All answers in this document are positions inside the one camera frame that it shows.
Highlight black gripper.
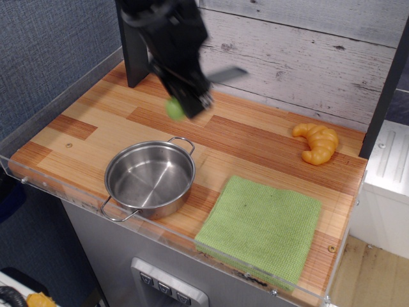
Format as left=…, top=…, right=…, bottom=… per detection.
left=135, top=1, right=213, bottom=119

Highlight green handled grey spatula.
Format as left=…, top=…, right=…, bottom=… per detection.
left=164, top=67, right=248, bottom=120

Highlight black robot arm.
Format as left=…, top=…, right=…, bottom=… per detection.
left=118, top=1, right=212, bottom=118

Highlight green knitted cloth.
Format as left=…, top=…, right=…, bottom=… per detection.
left=195, top=176, right=321, bottom=292

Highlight stainless steel pot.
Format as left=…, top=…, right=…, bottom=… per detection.
left=100, top=136, right=196, bottom=222

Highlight orange plastic croissant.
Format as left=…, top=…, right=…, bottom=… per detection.
left=292, top=123, right=339, bottom=166

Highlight grey toy fridge cabinet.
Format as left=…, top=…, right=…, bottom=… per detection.
left=63, top=201, right=325, bottom=306

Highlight silver dispenser button panel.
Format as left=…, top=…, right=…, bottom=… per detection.
left=130, top=257, right=209, bottom=306

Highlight brass screw right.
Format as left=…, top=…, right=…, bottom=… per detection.
left=328, top=245, right=336, bottom=253

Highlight white side cabinet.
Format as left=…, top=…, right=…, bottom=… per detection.
left=350, top=120, right=408, bottom=258

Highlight yellow object bottom left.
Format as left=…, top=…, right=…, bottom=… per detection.
left=26, top=292, right=57, bottom=307

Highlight clear acrylic guard rail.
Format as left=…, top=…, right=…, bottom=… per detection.
left=1, top=49, right=366, bottom=306

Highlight dark right vertical post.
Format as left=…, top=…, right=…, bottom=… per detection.
left=359, top=19, right=408, bottom=159

